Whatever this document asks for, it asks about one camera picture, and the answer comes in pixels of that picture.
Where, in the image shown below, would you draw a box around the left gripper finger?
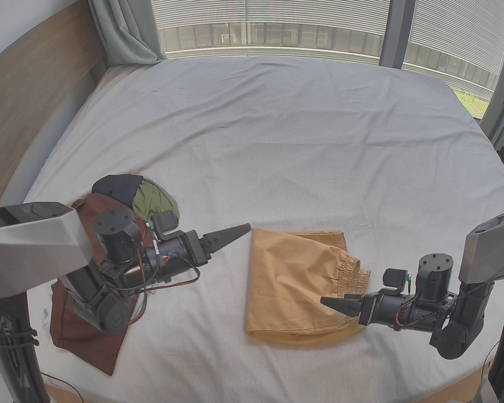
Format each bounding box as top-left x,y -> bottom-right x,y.
204,230 -> 251,256
199,223 -> 252,246

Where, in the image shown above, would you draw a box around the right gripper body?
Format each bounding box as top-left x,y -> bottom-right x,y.
359,291 -> 407,328

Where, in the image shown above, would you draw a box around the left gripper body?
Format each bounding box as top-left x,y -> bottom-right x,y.
148,229 -> 213,278

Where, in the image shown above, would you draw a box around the tan shorts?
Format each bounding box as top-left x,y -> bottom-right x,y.
246,228 -> 373,347

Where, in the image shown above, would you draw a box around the green garment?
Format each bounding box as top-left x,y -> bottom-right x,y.
132,177 -> 181,231

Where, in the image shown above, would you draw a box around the black garment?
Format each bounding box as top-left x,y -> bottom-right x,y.
92,175 -> 146,211

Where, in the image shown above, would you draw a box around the bed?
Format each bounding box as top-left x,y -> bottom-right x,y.
0,0 -> 504,403

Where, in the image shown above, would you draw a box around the brown garment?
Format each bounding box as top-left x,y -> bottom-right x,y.
49,193 -> 153,377

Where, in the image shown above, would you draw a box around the window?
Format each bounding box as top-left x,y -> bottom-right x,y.
145,0 -> 504,121

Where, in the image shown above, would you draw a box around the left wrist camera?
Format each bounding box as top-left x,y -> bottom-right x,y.
150,210 -> 180,243

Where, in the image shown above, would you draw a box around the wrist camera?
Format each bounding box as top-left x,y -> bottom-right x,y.
382,268 -> 410,295
150,210 -> 180,243

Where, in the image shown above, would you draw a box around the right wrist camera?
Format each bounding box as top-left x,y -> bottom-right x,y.
382,268 -> 410,295

